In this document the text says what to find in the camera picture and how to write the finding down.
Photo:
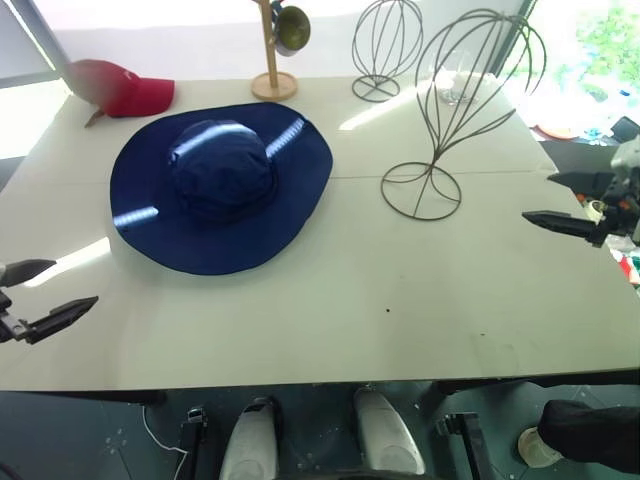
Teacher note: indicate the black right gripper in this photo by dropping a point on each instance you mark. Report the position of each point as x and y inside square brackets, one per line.
[617, 207]

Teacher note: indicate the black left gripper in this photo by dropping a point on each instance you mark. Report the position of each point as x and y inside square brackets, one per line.
[9, 320]

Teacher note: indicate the blue wide-brim hat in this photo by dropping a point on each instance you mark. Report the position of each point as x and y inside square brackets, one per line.
[225, 235]

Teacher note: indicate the wooden mug tree stand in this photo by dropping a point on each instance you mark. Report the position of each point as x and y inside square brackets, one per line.
[273, 65]

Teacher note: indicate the white tape roll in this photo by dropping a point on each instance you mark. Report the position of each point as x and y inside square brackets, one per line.
[595, 209]

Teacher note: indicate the orange plate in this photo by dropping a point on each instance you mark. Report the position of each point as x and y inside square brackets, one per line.
[555, 131]

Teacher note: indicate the clear drinking glass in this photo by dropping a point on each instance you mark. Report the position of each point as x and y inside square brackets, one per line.
[452, 92]

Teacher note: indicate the red baseball cap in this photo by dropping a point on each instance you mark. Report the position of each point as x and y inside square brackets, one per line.
[132, 92]

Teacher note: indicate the black cloth-covered shape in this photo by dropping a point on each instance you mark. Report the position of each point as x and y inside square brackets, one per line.
[595, 432]

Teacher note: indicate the white round cup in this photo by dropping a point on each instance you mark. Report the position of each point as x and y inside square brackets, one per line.
[535, 450]

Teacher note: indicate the silver left robot foot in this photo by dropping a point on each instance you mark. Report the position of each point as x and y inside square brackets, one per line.
[250, 442]

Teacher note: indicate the silver robot foot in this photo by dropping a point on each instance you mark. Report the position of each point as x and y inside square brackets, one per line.
[250, 442]
[387, 432]

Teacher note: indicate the silver right robot foot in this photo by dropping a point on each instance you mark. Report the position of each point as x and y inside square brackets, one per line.
[387, 432]

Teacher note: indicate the green mug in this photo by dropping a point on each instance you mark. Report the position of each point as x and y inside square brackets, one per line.
[294, 27]

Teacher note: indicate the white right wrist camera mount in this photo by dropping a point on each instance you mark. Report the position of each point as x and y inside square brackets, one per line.
[627, 157]

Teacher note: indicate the black metal frame leg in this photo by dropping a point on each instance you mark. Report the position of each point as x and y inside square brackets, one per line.
[470, 442]
[192, 442]

